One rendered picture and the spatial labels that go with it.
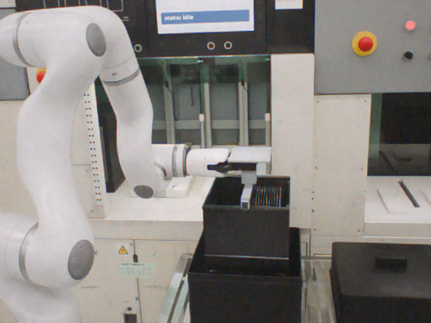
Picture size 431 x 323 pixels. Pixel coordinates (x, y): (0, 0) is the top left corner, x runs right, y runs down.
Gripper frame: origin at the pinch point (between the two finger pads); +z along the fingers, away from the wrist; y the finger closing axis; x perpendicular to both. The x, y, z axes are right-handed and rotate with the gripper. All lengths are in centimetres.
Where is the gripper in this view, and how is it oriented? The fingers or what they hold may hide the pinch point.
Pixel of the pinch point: (248, 161)
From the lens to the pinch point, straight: 124.5
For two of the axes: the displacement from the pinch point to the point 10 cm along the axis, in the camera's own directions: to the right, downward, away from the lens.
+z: 9.9, 0.1, -1.5
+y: -1.5, 3.0, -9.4
